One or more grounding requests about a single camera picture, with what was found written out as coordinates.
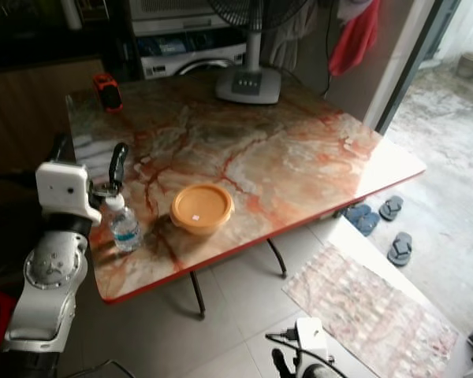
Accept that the clear plastic water bottle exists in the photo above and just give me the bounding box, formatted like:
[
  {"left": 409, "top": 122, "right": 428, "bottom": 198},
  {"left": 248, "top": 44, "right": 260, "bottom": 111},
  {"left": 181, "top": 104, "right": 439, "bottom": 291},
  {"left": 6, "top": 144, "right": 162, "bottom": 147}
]
[{"left": 105, "top": 195, "right": 143, "bottom": 254}]

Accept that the brown wooden cabinet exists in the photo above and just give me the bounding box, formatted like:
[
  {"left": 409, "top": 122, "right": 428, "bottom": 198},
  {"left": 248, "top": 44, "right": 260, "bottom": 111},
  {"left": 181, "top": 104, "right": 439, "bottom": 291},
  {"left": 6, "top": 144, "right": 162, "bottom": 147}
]
[{"left": 0, "top": 59, "right": 80, "bottom": 178}]

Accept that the red and black device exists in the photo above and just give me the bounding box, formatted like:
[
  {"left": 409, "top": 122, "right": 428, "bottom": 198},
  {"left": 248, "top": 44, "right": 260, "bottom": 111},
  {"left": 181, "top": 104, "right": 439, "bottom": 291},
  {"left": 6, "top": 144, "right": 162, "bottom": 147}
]
[{"left": 91, "top": 72, "right": 123, "bottom": 113}]

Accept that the orange lidded plastic bowl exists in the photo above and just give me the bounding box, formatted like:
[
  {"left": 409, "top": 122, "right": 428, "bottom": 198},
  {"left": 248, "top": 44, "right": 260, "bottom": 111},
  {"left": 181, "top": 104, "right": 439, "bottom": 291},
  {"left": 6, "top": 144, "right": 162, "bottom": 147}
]
[{"left": 170, "top": 183, "right": 235, "bottom": 237}]

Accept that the patterned floor mat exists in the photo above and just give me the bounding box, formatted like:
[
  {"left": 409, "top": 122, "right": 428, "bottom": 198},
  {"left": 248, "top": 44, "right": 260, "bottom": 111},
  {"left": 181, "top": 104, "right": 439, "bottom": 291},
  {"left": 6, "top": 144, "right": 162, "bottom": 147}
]
[{"left": 282, "top": 242, "right": 462, "bottom": 378}]

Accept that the white washing machine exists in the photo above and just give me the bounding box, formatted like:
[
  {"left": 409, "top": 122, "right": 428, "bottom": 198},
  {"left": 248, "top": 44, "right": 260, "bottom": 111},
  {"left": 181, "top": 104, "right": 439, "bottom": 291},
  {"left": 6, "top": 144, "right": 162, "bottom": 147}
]
[{"left": 138, "top": 35, "right": 249, "bottom": 80}]

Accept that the white bottle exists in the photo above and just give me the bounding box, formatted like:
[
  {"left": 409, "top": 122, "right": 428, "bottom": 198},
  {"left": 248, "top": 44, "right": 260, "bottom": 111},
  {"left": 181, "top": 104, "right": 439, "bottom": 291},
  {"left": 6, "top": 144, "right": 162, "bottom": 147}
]
[{"left": 59, "top": 0, "right": 84, "bottom": 32}]

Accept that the marble folding table red edge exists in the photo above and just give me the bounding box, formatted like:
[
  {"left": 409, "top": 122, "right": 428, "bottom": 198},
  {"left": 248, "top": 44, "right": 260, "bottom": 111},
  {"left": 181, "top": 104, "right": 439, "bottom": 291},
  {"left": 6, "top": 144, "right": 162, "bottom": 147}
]
[{"left": 65, "top": 71, "right": 426, "bottom": 320}]

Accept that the grey standing fan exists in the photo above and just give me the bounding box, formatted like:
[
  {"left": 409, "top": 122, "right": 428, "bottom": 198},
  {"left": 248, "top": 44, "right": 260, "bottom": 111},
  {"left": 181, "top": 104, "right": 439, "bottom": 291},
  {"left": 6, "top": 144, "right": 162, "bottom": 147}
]
[{"left": 207, "top": 0, "right": 312, "bottom": 105}]

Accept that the grey appliance box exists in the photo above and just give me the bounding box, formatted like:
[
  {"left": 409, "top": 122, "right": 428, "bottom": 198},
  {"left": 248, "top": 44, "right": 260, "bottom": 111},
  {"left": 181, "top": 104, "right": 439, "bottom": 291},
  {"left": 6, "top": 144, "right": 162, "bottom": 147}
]
[{"left": 130, "top": 0, "right": 225, "bottom": 36}]

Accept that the grey slipper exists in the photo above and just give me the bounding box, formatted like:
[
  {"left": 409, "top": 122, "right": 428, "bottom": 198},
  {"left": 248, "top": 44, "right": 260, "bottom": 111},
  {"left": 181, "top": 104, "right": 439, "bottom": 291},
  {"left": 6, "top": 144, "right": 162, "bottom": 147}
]
[
  {"left": 386, "top": 231, "right": 413, "bottom": 267},
  {"left": 378, "top": 195, "right": 404, "bottom": 221}
]

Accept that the blue slipper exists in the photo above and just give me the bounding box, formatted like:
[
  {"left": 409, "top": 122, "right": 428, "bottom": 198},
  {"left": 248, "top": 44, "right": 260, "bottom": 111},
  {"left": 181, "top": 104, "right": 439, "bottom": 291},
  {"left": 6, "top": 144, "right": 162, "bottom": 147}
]
[{"left": 343, "top": 203, "right": 381, "bottom": 235}]

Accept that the grey patterned hanging cloth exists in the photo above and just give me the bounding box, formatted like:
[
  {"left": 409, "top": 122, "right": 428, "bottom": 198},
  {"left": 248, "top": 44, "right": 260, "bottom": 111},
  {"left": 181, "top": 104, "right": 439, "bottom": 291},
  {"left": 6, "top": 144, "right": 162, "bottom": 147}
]
[{"left": 268, "top": 16, "right": 328, "bottom": 72}]

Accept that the red hanging cloth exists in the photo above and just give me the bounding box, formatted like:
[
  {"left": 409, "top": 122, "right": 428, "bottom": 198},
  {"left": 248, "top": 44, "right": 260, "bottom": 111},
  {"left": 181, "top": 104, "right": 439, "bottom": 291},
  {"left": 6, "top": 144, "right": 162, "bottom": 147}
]
[{"left": 329, "top": 0, "right": 381, "bottom": 77}]

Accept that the brown plant pot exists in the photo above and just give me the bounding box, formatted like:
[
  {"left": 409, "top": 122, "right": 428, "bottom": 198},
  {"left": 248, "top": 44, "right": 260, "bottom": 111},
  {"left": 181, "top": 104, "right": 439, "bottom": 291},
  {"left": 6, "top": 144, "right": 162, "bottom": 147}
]
[{"left": 457, "top": 52, "right": 473, "bottom": 78}]

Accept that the dark door frame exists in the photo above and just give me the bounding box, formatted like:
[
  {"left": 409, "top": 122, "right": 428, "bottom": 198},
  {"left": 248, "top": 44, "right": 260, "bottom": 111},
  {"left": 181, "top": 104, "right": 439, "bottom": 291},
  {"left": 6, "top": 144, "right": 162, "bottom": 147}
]
[{"left": 374, "top": 0, "right": 462, "bottom": 131}]

